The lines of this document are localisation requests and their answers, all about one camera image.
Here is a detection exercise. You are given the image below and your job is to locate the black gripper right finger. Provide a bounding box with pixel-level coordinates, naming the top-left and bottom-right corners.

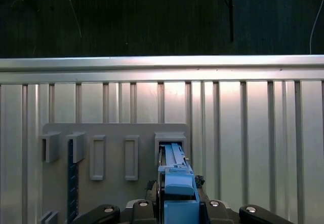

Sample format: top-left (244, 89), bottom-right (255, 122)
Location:
top-left (193, 174), bottom-right (296, 224)

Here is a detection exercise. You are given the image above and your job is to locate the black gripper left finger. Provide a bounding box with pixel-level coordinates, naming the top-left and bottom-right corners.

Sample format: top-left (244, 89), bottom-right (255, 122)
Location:
top-left (72, 179), bottom-right (159, 224)

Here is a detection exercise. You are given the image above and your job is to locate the grey parts rack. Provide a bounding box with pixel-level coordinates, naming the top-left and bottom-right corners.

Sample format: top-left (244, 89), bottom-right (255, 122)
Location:
top-left (39, 122), bottom-right (190, 224)

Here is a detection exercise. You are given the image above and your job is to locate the hard disk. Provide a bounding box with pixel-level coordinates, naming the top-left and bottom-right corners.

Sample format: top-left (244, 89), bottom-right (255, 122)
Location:
top-left (156, 142), bottom-right (201, 224)

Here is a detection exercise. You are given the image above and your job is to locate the white floor cable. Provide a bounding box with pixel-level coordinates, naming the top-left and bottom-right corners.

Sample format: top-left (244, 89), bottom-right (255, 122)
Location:
top-left (67, 0), bottom-right (82, 39)
top-left (308, 1), bottom-right (324, 55)

